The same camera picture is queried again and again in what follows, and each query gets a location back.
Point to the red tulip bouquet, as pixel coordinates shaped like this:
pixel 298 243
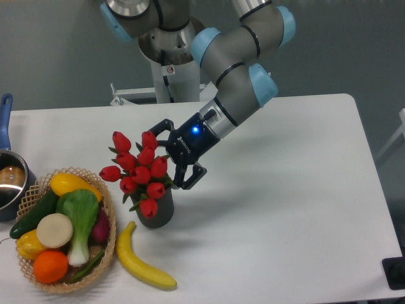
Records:
pixel 143 176

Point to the yellow bell pepper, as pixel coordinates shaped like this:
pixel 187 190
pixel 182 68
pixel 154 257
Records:
pixel 29 246

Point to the dark green cucumber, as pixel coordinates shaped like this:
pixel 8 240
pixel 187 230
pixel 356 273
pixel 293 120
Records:
pixel 30 221

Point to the round beige bun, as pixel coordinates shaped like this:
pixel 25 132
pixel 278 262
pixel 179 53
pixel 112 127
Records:
pixel 54 230

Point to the purple sweet potato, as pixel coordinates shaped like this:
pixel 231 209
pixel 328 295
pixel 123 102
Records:
pixel 100 231

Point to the dark grey ribbed vase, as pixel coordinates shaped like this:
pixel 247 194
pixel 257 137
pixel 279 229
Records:
pixel 164 212

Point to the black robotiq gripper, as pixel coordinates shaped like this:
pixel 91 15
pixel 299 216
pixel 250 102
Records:
pixel 185 145

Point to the yellow banana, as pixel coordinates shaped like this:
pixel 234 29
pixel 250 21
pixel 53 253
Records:
pixel 141 270

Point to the green bean pod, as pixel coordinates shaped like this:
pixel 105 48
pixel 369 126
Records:
pixel 87 269

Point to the woven wicker basket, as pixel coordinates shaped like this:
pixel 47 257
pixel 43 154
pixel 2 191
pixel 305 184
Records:
pixel 33 196

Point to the black device at table edge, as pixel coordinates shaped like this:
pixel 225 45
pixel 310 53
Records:
pixel 394 272

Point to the orange fruit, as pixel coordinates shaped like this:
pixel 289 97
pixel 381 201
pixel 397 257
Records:
pixel 50 266

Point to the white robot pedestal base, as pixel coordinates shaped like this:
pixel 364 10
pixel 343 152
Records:
pixel 171 84

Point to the green bok choy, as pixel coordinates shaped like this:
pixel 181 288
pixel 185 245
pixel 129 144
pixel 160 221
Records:
pixel 82 208

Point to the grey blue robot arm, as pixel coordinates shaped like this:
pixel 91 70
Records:
pixel 170 37

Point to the blue handled saucepan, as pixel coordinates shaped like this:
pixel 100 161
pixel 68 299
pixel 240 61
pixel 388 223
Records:
pixel 16 177

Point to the yellow squash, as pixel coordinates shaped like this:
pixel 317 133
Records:
pixel 63 183

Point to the white frame at right edge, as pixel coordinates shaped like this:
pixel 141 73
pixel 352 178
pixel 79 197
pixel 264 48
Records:
pixel 393 143

